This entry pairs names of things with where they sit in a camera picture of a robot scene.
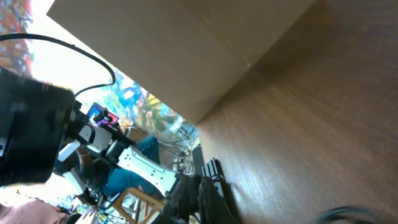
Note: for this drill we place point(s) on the seated person in jeans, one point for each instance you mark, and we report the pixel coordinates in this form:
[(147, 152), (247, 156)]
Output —
[(102, 178)]

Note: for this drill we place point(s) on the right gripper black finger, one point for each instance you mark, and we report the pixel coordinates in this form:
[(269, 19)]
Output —
[(190, 196)]

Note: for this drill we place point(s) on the wooden chair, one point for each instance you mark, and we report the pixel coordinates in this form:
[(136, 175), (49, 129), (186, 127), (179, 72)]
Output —
[(136, 207)]

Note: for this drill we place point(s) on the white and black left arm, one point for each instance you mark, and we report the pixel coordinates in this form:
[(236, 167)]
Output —
[(104, 139)]

